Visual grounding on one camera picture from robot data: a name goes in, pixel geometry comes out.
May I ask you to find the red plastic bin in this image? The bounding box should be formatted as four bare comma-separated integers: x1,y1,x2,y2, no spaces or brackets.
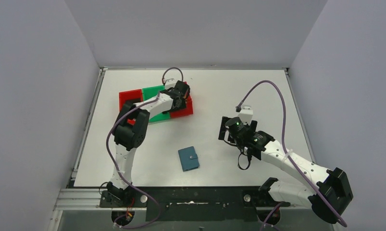
119,89,143,112
170,90,194,119

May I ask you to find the green plastic bin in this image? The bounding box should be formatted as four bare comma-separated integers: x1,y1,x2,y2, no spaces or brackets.
142,85,171,123

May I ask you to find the teal card holder wallet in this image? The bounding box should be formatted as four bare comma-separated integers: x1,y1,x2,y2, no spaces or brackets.
178,146,200,172

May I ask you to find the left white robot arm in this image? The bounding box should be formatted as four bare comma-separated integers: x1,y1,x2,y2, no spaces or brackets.
100,80,190,208

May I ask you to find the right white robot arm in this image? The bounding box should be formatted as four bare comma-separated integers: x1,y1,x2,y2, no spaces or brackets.
219,116,353,226

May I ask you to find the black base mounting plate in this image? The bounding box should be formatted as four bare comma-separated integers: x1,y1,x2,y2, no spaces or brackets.
99,186,278,226

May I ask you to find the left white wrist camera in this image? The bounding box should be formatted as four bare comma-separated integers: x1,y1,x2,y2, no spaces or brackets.
164,78,177,90

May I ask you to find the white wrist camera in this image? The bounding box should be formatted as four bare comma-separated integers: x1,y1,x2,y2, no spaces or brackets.
164,78,177,90
238,105,253,125

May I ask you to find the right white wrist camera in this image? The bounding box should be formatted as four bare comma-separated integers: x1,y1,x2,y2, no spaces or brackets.
238,105,253,125

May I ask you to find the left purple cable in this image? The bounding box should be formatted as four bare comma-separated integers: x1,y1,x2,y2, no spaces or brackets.
106,67,184,230

